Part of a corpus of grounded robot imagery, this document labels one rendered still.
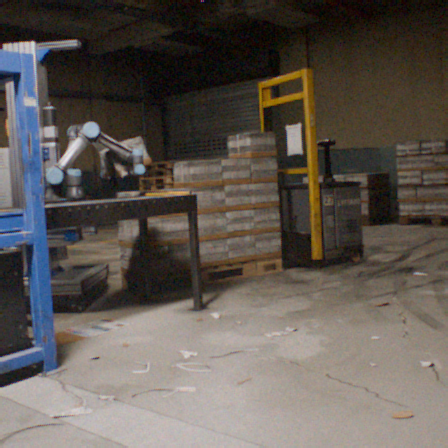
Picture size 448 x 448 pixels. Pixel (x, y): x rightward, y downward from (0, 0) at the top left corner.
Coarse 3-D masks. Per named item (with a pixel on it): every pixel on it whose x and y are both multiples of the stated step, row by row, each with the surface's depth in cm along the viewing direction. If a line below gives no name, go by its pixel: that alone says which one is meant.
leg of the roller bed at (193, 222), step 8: (192, 216) 379; (192, 224) 380; (192, 232) 380; (192, 240) 381; (192, 248) 382; (192, 256) 382; (192, 264) 383; (192, 272) 383; (200, 272) 384; (192, 280) 384; (200, 280) 384; (200, 288) 384; (200, 296) 384; (200, 304) 384
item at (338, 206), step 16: (288, 192) 562; (304, 192) 541; (320, 192) 520; (336, 192) 527; (352, 192) 537; (288, 208) 564; (304, 208) 542; (336, 208) 528; (352, 208) 537; (288, 224) 566; (304, 224) 544; (336, 224) 529; (352, 224) 538; (336, 240) 530; (352, 240) 538; (336, 256) 527; (352, 256) 541
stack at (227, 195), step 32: (128, 192) 448; (192, 192) 469; (224, 192) 484; (128, 224) 453; (160, 224) 454; (224, 224) 483; (128, 256) 460; (160, 256) 455; (224, 256) 485; (128, 288) 466; (160, 288) 458
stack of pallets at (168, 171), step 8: (152, 168) 1125; (160, 168) 1127; (168, 168) 1114; (144, 176) 1147; (152, 176) 1119; (160, 176) 1131; (168, 176) 1099; (152, 184) 1119; (160, 184) 1105; (168, 184) 1096
